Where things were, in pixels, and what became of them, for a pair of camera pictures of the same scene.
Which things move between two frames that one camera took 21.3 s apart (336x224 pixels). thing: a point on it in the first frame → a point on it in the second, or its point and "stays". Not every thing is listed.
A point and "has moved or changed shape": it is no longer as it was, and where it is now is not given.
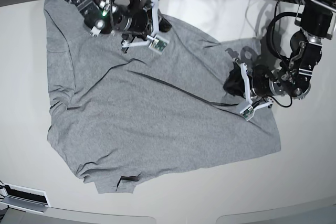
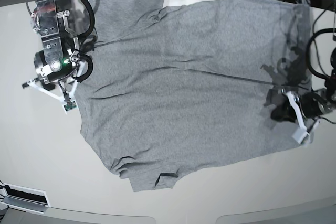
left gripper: (140, 12) → (65, 71)
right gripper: (261, 76) → (313, 105)
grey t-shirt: (125, 117) has moved or changed shape
